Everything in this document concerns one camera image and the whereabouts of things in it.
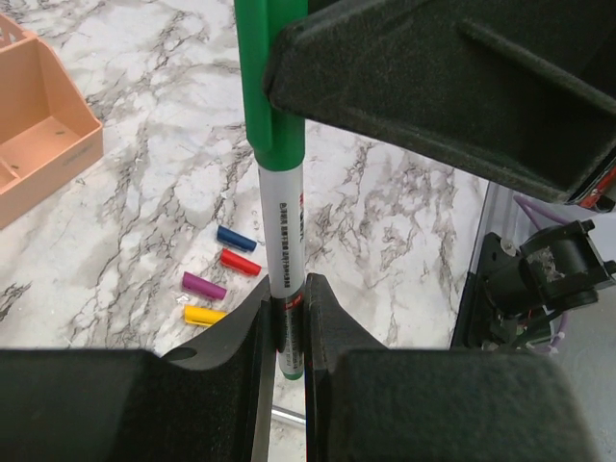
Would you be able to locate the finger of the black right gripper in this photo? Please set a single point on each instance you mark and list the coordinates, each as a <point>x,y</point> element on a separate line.
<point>520,93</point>

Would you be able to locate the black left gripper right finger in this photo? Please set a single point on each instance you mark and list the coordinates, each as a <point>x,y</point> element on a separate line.
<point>367,402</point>

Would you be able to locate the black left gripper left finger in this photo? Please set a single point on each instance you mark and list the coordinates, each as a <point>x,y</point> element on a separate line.
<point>206,400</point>

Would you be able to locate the blue pen cap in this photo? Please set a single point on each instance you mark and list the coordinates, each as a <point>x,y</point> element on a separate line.
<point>234,239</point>

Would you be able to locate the green capped white pen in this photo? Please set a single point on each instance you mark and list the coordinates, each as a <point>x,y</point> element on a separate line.
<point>278,143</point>

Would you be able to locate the yellow pen cap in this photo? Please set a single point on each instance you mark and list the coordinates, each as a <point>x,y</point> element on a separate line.
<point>202,316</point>

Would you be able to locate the purple pen cap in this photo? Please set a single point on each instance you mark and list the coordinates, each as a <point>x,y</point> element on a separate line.
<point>200,286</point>

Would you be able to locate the red pen cap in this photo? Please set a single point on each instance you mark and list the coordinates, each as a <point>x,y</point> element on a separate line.
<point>239,263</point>

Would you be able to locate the peach plastic desk organizer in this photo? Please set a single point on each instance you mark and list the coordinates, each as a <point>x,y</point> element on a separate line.
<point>49,134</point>

